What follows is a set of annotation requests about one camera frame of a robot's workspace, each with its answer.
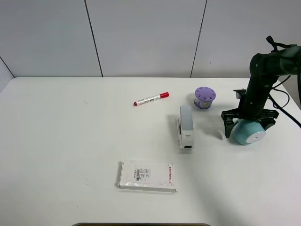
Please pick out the purple round air freshener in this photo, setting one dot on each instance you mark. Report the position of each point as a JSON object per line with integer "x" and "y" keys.
{"x": 204, "y": 96}

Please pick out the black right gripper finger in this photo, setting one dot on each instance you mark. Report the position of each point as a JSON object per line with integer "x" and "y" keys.
{"x": 267, "y": 123}

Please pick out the white grey stapler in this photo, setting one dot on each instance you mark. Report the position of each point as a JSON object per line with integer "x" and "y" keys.
{"x": 185, "y": 128}

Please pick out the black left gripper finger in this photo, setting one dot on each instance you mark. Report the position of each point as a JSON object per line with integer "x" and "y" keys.
{"x": 229, "y": 124}

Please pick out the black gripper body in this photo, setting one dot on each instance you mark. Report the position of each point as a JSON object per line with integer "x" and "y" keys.
{"x": 250, "y": 108}

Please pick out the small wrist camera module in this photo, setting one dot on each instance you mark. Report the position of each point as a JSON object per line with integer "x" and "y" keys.
{"x": 240, "y": 93}

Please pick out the red capped whiteboard marker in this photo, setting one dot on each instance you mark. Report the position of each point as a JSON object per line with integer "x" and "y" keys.
{"x": 150, "y": 99}

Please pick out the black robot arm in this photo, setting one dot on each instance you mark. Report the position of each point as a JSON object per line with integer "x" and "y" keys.
{"x": 265, "y": 70}

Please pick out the white flat cardboard box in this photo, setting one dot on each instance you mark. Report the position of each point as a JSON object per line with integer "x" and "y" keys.
{"x": 148, "y": 176}

